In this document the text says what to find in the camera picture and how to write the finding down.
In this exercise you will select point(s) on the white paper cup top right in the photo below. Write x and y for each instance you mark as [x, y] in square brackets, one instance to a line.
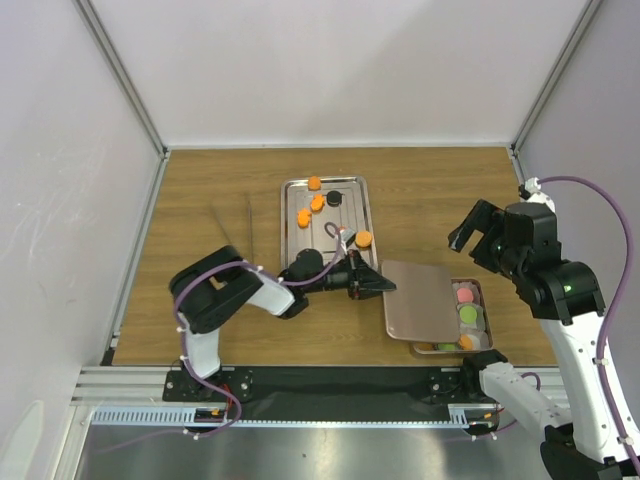
[472, 286]

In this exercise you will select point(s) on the white paper cup bottom right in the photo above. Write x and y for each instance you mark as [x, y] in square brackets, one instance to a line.
[480, 338]

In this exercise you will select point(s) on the white slotted cable duct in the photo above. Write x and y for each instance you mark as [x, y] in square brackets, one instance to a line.
[456, 417]

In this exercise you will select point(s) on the orange bear cookie upper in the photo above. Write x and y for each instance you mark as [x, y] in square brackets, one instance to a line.
[317, 203]

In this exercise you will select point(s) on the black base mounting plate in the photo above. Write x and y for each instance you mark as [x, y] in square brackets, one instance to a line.
[341, 393]

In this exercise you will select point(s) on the rose gold tin lid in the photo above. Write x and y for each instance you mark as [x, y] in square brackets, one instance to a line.
[422, 308]

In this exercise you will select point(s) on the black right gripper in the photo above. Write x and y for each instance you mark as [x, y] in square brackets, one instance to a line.
[482, 215]

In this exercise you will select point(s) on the pink sandwich cookie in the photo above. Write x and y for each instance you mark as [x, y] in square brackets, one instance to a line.
[464, 295]

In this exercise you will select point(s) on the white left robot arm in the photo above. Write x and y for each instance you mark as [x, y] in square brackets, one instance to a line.
[209, 292]

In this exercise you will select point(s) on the orange round cookie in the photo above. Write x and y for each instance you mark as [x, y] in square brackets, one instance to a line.
[466, 342]
[363, 239]
[314, 183]

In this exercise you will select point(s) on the black sandwich cookie on tray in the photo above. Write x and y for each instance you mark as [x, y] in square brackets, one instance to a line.
[334, 198]

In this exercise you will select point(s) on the silver steel tray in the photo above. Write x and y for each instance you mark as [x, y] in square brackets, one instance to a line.
[353, 212]

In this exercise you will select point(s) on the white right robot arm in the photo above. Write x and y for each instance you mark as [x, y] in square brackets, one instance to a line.
[596, 437]

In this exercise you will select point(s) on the white paper cup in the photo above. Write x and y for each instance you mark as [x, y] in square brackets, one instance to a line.
[479, 325]
[480, 338]
[472, 286]

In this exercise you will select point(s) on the orange round cookie top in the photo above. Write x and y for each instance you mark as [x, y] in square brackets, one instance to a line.
[314, 183]

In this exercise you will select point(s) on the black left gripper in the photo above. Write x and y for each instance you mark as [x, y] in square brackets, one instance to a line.
[362, 280]

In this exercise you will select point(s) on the orange bear cookie lower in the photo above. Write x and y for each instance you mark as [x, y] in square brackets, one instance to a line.
[304, 217]

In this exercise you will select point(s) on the white paper cup middle right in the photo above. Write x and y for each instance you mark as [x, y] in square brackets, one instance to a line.
[479, 325]

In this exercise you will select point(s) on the aluminium frame rail front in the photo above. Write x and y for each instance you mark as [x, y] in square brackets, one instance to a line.
[120, 386]

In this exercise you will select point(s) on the orange bear cookie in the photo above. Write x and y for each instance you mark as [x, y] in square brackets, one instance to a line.
[317, 203]
[304, 217]

